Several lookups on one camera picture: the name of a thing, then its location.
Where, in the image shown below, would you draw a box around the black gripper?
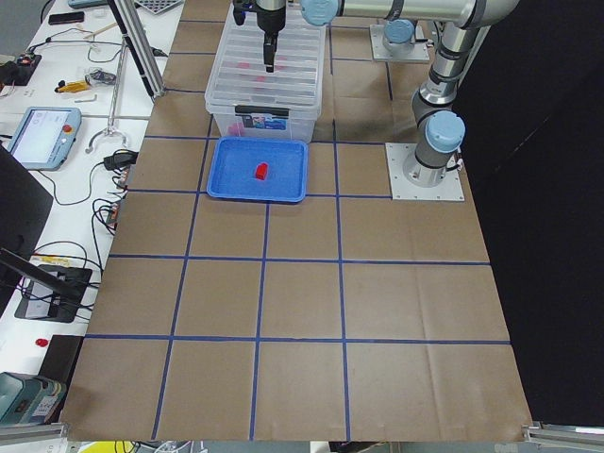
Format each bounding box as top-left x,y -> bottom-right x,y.
232,0 -> 286,73

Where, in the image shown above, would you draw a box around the clear ribbed box lid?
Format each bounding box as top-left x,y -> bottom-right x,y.
204,8 -> 327,110

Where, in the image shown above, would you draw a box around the clear plastic storage box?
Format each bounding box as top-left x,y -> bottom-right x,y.
205,92 -> 322,143

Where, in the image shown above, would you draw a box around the black box latch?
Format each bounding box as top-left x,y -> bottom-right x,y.
235,105 -> 290,118

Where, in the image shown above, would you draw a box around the blue plastic tray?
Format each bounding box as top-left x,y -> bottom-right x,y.
207,137 -> 309,203

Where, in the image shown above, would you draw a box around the teal box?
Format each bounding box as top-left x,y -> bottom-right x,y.
1,372 -> 67,428

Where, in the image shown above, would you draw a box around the wooden chopsticks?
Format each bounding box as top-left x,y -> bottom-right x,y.
83,22 -> 118,40

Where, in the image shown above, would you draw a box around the black power adapter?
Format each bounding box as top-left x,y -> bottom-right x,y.
103,149 -> 139,171

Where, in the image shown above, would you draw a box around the black phone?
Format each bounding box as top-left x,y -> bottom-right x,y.
48,10 -> 85,25

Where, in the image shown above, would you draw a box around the yellow black tool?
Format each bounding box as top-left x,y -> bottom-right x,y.
55,80 -> 91,93

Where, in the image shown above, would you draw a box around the robot teach pendant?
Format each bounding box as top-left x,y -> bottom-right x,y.
8,107 -> 82,171

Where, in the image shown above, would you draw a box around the black monitor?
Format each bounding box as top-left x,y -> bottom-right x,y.
0,143 -> 54,312

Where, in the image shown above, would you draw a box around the left aluminium frame post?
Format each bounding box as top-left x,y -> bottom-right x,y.
108,0 -> 165,100

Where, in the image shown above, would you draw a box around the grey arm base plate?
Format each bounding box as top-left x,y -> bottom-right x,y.
369,21 -> 429,63

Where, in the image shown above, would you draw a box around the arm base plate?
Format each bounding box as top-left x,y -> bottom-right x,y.
385,143 -> 464,202

